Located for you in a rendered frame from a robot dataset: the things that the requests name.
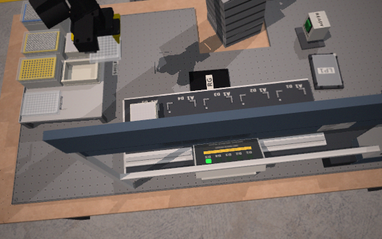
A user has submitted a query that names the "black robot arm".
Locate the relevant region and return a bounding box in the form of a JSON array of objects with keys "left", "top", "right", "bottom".
[{"left": 29, "top": 0, "right": 105, "bottom": 54}]

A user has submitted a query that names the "black flat square pad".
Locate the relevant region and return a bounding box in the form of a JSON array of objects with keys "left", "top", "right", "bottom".
[{"left": 189, "top": 68, "right": 230, "bottom": 91}]

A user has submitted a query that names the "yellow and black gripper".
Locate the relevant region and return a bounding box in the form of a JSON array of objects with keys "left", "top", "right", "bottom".
[{"left": 70, "top": 1, "right": 121, "bottom": 44}]

